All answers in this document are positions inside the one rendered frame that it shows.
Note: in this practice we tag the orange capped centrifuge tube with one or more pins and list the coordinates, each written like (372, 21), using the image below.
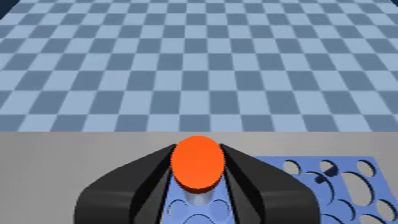
(198, 163)

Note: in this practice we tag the blue perforated tube rack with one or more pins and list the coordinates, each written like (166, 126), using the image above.
(344, 186)

